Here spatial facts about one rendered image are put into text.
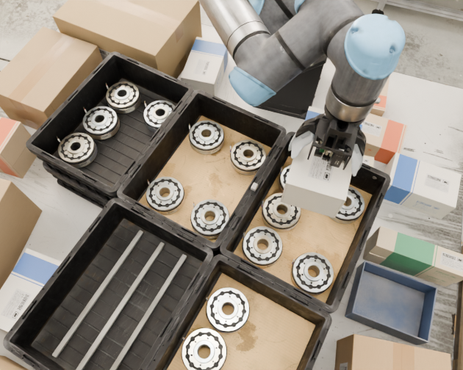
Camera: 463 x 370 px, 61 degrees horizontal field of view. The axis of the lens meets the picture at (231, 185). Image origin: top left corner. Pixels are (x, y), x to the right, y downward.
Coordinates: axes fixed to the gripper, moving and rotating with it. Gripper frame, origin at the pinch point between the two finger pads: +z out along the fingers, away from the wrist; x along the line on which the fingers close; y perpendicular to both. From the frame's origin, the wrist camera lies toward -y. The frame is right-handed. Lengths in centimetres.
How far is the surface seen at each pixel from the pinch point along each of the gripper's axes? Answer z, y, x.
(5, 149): 27, 10, -87
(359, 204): 25.6, -5.2, 14.6
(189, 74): 33, -39, -48
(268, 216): 25.5, 6.1, -7.8
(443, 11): 99, -193, 56
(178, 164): 28.4, -2.2, -37.1
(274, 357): 28.1, 38.5, 3.2
